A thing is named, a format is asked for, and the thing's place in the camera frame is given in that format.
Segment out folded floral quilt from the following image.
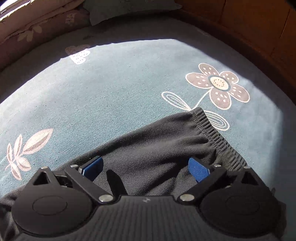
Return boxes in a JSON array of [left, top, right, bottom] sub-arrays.
[[1, 0, 90, 70]]

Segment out black sweatpants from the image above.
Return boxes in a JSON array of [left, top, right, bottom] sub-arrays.
[[0, 106, 287, 241]]

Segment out green grey pillow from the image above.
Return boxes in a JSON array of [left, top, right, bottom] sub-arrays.
[[83, 0, 182, 26]]

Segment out wooden headboard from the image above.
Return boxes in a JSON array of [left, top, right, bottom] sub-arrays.
[[177, 1, 295, 100]]

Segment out grey patterned bed sheet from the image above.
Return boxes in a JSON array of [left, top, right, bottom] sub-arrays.
[[1, 19, 295, 207]]

